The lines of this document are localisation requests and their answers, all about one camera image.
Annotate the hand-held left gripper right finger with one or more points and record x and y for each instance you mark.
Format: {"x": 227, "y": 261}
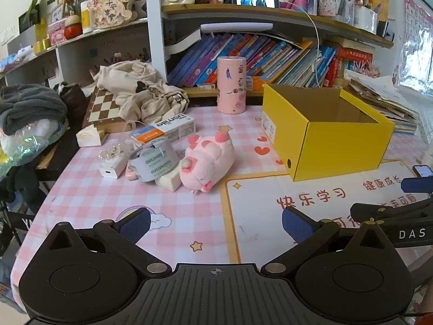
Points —
{"x": 297, "y": 226}

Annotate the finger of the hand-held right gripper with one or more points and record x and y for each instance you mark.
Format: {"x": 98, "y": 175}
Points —
{"x": 417, "y": 185}
{"x": 399, "y": 211}

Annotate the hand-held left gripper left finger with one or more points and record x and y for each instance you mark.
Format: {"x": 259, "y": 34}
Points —
{"x": 135, "y": 224}

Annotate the white sponge block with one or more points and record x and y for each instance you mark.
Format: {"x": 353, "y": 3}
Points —
{"x": 169, "y": 181}

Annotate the white charger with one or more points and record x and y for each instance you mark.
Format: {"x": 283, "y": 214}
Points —
{"x": 113, "y": 168}

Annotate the grey tape roll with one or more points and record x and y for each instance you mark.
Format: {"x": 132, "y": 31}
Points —
{"x": 152, "y": 166}

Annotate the yellow cardboard box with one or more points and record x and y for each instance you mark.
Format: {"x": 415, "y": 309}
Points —
{"x": 331, "y": 149}

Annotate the pink plush toy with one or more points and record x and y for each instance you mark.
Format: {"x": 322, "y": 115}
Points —
{"x": 209, "y": 162}

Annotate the small black device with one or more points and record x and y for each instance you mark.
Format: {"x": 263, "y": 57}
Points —
{"x": 424, "y": 171}

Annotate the pink checked desk mat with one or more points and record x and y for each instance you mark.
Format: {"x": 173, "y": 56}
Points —
{"x": 101, "y": 203}

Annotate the stack of paper booklets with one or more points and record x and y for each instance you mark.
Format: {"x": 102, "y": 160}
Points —
{"x": 382, "y": 98}

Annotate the cream tissue pack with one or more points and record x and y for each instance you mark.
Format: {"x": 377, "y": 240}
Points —
{"x": 88, "y": 137}

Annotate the orange white toothbrush box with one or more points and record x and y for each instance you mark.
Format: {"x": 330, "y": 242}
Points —
{"x": 172, "y": 127}

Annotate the wooden chessboard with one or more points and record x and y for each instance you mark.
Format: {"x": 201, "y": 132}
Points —
{"x": 103, "y": 108}

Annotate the dark cloth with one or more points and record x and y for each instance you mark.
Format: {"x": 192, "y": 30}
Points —
{"x": 17, "y": 182}

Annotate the dark brown handbag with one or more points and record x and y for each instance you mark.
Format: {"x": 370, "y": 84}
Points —
{"x": 72, "y": 100}

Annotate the iridescent plastic bag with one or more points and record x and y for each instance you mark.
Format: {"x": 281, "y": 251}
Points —
{"x": 20, "y": 145}

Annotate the beige cloth bag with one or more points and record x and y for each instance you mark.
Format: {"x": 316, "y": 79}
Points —
{"x": 135, "y": 78}

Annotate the pink cylindrical canister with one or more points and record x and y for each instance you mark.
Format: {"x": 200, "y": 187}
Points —
{"x": 231, "y": 88}

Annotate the grey folded cloth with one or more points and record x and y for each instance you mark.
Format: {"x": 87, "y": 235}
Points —
{"x": 30, "y": 103}

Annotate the white mug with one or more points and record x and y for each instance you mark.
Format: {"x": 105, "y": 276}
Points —
{"x": 365, "y": 20}

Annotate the row of colourful books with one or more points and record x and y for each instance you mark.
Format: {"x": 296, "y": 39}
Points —
{"x": 270, "y": 54}

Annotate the white bookshelf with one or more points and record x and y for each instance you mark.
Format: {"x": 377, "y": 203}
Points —
{"x": 155, "y": 40}

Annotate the stack of yellow books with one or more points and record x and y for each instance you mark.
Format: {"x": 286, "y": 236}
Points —
{"x": 378, "y": 1}

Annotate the thick white book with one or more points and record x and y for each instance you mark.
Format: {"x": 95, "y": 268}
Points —
{"x": 182, "y": 42}

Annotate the red round doll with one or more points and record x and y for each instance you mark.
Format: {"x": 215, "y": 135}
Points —
{"x": 73, "y": 28}

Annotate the pink gift box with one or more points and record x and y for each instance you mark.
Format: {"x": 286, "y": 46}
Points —
{"x": 58, "y": 32}

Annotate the white desk lamp bar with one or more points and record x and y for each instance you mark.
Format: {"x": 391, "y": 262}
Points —
{"x": 236, "y": 28}

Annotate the small white bottle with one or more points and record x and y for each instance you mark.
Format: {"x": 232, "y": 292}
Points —
{"x": 312, "y": 1}

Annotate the white jar yellow label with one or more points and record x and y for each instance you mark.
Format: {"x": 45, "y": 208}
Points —
{"x": 86, "y": 17}

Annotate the rabbit shaped plaque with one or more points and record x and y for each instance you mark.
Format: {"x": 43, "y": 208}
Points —
{"x": 108, "y": 3}

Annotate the wall poster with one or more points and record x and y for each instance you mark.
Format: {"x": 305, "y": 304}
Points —
{"x": 417, "y": 34}

